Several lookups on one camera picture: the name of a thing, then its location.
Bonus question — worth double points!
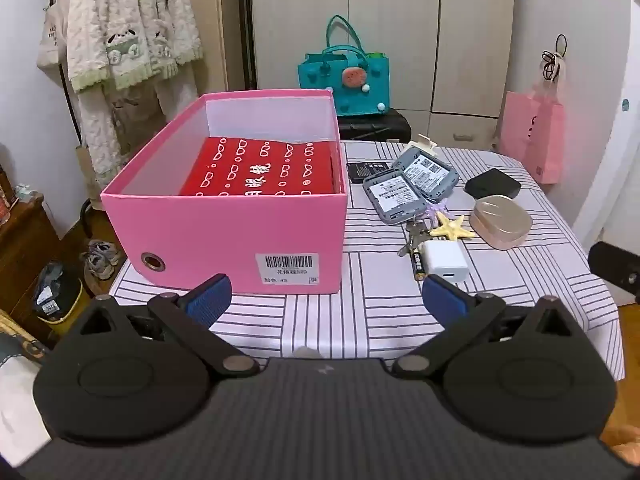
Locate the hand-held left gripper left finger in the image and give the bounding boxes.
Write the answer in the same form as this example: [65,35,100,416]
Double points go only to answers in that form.
[75,274,261,377]

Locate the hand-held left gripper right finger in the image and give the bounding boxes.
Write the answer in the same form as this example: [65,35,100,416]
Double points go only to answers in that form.
[392,275,576,378]

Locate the yellow starfish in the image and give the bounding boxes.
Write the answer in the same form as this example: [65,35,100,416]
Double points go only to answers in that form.
[429,211,475,241]

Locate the pink cardboard box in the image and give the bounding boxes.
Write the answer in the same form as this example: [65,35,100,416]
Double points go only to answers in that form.
[100,87,349,295]

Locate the gold oval case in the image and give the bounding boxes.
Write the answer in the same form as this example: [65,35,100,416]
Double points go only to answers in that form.
[469,195,532,251]

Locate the small black box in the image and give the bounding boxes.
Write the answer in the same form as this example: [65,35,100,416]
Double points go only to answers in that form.
[464,168,522,201]

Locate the white charger adapter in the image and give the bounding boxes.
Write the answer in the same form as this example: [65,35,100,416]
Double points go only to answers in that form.
[421,240,471,283]

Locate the striped white tablecloth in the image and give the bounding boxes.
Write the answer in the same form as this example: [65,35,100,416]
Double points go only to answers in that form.
[107,140,626,381]

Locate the bunch of keys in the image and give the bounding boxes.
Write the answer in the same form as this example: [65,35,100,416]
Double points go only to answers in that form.
[397,220,432,257]

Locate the purple starfish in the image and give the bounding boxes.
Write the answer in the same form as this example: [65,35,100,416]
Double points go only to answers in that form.
[422,199,451,221]

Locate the red printed box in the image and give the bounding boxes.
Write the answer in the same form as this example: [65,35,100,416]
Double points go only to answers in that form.
[179,136,335,197]

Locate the flat black battery pack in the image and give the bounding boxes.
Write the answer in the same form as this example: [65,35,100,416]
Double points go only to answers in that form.
[346,161,393,185]

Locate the black yellow bag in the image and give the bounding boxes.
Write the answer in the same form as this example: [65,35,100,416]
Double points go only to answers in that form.
[32,261,83,323]

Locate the pink paper bag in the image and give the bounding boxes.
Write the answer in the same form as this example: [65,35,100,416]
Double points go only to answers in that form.
[499,91,566,185]

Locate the black suitcase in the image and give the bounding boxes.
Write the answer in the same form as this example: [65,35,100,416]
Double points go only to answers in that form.
[336,108,412,143]

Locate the white refrigerator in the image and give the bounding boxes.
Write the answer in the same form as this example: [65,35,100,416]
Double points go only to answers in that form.
[500,0,640,261]

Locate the cream fleece garment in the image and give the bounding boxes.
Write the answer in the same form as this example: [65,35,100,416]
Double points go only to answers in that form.
[75,65,201,181]

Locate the white cloth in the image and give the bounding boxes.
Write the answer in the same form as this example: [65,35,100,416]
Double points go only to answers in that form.
[0,345,51,466]

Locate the cabinet clutter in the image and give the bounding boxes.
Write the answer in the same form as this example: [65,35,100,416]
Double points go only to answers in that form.
[0,160,37,223]

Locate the teal felt handbag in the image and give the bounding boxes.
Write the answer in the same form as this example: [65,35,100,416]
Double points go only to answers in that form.
[298,15,391,117]

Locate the beige wardrobe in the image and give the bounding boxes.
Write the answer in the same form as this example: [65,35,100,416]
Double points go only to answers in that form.
[250,0,516,150]

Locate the cream knit cardigan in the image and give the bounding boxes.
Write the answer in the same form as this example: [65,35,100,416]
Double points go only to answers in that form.
[65,0,205,93]

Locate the cream tote bag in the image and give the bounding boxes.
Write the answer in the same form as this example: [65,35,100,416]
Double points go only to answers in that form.
[36,0,72,82]

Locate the black hair tie bunch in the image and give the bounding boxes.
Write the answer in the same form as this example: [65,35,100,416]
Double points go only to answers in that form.
[541,34,569,82]

